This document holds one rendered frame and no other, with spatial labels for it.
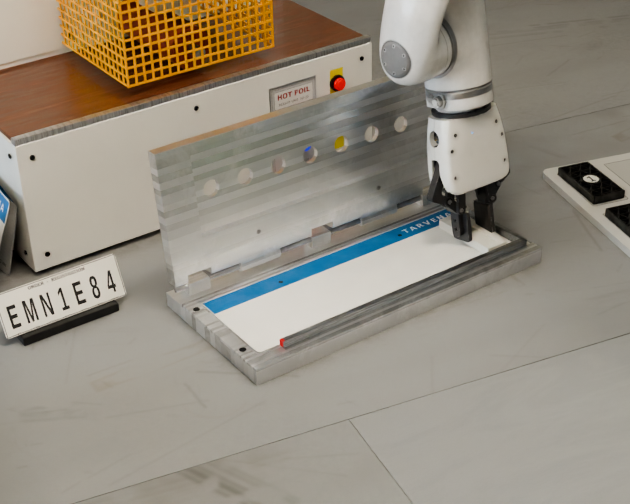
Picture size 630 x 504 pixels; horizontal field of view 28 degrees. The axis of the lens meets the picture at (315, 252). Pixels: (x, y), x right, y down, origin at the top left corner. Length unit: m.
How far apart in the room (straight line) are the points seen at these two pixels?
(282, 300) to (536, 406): 0.34
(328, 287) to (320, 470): 0.32
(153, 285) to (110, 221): 0.12
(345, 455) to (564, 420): 0.24
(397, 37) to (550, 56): 0.84
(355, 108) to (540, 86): 0.60
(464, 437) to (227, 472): 0.25
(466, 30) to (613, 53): 0.81
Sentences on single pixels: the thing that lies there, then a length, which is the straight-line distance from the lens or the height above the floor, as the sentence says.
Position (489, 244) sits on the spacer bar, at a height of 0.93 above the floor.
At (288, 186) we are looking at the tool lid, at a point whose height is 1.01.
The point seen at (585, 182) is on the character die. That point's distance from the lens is 1.82.
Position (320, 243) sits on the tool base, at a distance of 1.64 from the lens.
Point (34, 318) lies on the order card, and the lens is 1.55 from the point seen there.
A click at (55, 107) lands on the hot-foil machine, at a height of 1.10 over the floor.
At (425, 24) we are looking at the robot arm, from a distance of 1.46.
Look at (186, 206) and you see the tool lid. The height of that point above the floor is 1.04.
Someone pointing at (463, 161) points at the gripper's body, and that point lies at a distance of 1.58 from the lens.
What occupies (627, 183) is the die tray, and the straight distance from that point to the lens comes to 1.85.
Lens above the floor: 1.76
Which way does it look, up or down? 31 degrees down
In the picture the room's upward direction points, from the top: 2 degrees counter-clockwise
